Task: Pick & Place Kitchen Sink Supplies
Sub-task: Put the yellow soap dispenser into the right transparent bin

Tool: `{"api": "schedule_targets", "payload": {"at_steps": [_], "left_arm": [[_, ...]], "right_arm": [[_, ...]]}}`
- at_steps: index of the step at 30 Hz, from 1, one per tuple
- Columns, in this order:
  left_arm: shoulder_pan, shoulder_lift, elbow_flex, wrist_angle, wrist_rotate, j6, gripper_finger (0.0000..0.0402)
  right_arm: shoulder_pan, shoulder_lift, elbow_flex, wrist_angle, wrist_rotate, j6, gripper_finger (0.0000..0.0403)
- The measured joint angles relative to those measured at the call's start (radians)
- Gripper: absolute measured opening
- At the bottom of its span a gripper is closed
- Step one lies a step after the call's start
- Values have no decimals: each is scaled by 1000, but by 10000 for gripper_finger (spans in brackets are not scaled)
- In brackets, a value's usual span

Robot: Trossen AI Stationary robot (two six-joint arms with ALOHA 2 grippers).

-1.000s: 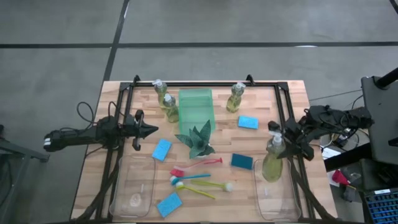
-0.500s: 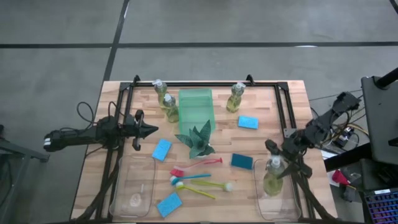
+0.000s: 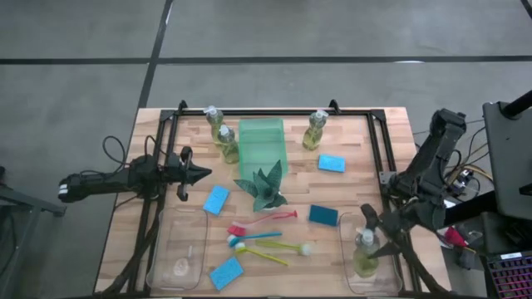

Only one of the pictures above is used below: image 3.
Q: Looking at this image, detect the clear yellow dish soap bottle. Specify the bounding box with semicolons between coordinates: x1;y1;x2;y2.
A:
217;124;241;164
302;109;329;151
352;228;381;279
203;105;225;146

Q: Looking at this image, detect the yellow cable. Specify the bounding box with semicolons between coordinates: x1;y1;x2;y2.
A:
446;164;494;184

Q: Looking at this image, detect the green translucent plastic bin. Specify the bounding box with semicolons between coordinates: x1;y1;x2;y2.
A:
238;118;289;182

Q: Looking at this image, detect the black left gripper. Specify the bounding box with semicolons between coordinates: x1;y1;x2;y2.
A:
164;145;213;203

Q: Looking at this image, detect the black stand pole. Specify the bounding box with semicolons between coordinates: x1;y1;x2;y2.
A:
500;90;532;120

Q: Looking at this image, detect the blue dish brush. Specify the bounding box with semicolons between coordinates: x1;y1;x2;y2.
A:
226;231;283;249

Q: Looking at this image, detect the black stand panel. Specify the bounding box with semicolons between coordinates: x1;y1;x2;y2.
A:
481;100;532;221

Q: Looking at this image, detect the dark teal sponge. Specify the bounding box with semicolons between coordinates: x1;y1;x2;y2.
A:
308;203;340;228

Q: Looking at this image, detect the yellow dish brush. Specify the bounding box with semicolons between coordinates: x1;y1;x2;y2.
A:
234;242;290;267

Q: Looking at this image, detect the black cable loop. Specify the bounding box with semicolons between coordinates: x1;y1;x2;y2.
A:
102;135;128;171
144;134;158;161

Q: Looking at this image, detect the clear plastic bin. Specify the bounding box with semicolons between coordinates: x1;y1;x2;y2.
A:
338;211;404;296
145;206;209;292

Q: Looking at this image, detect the light blue sponge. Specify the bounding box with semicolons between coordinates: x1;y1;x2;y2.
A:
209;256;245;292
318;154;347;174
202;184;231;217

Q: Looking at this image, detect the red and pink dish brush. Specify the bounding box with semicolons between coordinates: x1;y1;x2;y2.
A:
227;209;299;238

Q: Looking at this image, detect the black diagonal bar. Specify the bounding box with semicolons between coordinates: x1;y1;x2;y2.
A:
446;191;500;228

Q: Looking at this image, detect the backlit keyboard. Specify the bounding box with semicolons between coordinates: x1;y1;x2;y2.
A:
485;251;532;299

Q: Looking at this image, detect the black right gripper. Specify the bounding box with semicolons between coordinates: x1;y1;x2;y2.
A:
359;202;421;259

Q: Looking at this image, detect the small blue electronics module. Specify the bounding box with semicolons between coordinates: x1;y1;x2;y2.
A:
455;168;475;196

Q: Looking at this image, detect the grey metal stand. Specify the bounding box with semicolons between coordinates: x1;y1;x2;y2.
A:
0;165;67;299

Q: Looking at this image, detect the black aluminium table frame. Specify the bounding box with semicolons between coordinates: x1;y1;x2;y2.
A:
97;99;450;299

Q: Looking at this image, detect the red plastic object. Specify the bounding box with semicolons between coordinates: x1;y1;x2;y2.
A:
442;226;470;249

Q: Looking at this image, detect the snake plant in white pot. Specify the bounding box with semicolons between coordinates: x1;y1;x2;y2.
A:
233;159;289;213

